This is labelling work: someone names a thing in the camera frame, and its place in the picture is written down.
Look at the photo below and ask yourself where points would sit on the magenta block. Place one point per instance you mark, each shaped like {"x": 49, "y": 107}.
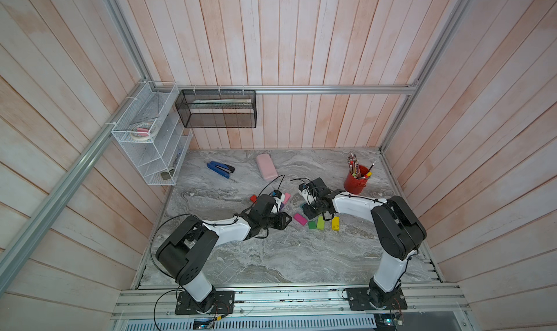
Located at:
{"x": 300, "y": 219}

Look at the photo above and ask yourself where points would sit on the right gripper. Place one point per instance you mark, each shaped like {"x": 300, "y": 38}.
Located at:
{"x": 306, "y": 210}

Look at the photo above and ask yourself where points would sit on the blue stapler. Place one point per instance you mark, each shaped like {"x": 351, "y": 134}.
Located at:
{"x": 222, "y": 169}

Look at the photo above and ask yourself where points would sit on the yellow block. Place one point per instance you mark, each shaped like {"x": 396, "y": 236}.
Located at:
{"x": 336, "y": 224}

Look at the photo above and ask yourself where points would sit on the white wire shelf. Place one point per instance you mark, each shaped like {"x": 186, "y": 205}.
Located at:
{"x": 158, "y": 160}

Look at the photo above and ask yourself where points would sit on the tape roll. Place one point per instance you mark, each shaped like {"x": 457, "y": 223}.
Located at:
{"x": 144, "y": 131}

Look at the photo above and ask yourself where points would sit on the coloured pencils bunch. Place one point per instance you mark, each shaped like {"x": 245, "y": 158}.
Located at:
{"x": 356, "y": 170}

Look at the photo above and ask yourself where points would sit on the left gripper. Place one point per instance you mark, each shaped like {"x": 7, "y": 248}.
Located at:
{"x": 282, "y": 220}

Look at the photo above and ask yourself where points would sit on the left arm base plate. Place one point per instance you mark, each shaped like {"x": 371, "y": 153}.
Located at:
{"x": 217, "y": 302}

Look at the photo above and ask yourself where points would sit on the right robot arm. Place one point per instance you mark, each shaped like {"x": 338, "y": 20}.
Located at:
{"x": 399, "y": 231}

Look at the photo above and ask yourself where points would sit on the pink eraser case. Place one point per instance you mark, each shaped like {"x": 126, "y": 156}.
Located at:
{"x": 266, "y": 166}

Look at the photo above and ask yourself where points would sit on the red pencil cup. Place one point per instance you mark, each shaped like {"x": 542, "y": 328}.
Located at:
{"x": 356, "y": 185}

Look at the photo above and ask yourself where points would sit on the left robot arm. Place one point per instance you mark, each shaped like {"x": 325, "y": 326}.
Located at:
{"x": 185, "y": 252}

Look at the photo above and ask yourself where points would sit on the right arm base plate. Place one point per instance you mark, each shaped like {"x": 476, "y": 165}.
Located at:
{"x": 367, "y": 299}

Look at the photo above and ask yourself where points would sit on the light green block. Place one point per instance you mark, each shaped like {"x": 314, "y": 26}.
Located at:
{"x": 320, "y": 223}

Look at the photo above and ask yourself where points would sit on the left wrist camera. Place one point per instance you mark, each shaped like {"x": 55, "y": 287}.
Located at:
{"x": 266, "y": 205}

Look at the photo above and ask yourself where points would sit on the black mesh basket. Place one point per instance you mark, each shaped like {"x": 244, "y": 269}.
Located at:
{"x": 217, "y": 108}

